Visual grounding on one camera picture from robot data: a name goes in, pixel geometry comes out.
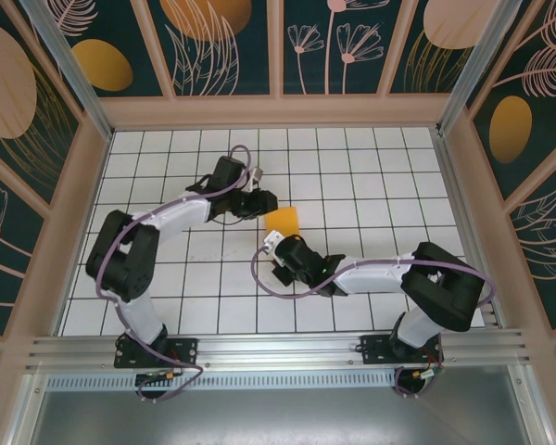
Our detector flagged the grey metal sheet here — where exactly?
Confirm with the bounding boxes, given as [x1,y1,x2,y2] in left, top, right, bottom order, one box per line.
[25,388,539,445]

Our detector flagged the wall panel with gold oval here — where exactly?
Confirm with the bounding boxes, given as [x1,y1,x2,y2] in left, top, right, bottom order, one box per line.
[32,0,168,99]

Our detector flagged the wall panel with leaf outlines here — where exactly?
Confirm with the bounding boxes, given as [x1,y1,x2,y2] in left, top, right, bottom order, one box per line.
[508,177,556,326]

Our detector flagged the wall panel with single flower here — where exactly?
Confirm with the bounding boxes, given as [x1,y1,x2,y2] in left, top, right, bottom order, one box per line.
[0,152,48,336]

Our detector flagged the aluminium side rail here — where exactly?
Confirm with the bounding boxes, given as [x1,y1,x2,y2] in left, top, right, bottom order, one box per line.
[429,127,504,329]

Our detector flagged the aluminium corner post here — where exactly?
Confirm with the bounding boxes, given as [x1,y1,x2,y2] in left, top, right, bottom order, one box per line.
[436,0,516,136]
[20,0,115,141]

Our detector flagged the slotted metal cable tray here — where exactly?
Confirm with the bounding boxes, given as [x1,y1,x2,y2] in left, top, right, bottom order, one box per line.
[45,373,525,391]

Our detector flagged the yellow paper sheet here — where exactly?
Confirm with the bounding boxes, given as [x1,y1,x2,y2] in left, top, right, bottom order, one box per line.
[264,206,302,238]

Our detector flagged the wall panel with pink leaves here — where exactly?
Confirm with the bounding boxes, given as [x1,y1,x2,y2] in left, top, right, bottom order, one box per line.
[146,0,274,98]

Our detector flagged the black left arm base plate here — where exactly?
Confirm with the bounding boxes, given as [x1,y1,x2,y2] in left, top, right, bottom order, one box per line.
[114,336,200,370]

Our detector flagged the wall panel with gold fronds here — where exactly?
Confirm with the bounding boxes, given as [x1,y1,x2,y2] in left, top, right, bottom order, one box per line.
[387,0,490,96]

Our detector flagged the wall panel with pink circle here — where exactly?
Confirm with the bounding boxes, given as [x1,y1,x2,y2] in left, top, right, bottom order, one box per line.
[0,16,82,208]

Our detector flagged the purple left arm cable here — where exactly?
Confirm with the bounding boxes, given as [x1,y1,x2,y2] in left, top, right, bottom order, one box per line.
[95,144,260,405]

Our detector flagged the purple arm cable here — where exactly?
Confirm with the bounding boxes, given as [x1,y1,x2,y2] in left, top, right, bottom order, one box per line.
[95,144,260,405]
[251,244,499,401]

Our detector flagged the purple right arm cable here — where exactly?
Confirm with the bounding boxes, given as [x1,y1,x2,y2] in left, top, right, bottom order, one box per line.
[251,244,499,401]

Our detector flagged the wall panel with pink flowers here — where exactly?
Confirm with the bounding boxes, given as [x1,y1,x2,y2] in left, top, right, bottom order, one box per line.
[280,0,402,98]

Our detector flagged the long aluminium mounting rail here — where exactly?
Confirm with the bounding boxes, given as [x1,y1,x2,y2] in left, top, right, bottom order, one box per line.
[25,327,537,372]

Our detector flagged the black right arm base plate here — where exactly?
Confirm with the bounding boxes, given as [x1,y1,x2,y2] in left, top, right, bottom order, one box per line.
[360,332,445,366]

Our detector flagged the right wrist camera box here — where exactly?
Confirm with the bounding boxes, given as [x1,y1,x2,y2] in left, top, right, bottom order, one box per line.
[262,230,284,254]

